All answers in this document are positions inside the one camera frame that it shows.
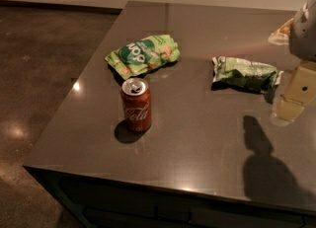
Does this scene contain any clear snack wrapper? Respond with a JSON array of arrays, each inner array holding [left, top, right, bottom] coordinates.
[[268, 19, 293, 45]]

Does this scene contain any dark table cabinet base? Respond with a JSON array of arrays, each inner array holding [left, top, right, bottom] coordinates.
[[25, 165, 316, 228]]

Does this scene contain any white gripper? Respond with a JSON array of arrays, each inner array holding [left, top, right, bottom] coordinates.
[[278, 0, 316, 122]]

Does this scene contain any red coke can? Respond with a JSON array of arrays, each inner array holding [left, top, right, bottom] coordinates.
[[120, 78, 151, 132]]

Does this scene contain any crumpled green chip bag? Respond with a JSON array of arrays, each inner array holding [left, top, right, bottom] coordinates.
[[212, 56, 282, 93]]

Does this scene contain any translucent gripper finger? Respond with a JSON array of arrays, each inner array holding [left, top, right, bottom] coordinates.
[[270, 70, 291, 126]]

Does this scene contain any green chip bag with logo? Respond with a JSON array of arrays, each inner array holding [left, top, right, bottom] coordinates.
[[105, 35, 180, 80]]

